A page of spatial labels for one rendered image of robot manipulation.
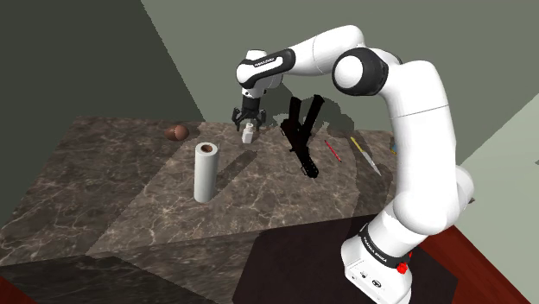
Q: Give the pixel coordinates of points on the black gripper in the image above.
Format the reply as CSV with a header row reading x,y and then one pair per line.
x,y
251,105

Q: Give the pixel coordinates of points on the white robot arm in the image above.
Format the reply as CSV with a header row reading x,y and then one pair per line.
x,y
421,126

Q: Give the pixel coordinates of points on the small white bottle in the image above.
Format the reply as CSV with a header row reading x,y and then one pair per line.
x,y
247,134

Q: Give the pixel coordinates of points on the white paper towel roll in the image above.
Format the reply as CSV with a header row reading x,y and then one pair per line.
x,y
206,174

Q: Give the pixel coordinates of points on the brown egg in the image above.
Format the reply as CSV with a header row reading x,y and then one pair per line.
x,y
178,132

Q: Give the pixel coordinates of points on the red pen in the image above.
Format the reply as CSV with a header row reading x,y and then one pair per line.
x,y
333,151

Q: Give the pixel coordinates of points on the blue and yellow object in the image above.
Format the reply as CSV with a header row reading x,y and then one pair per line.
x,y
393,148

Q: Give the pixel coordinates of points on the dark robot stand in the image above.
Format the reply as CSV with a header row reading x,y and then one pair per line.
x,y
294,265

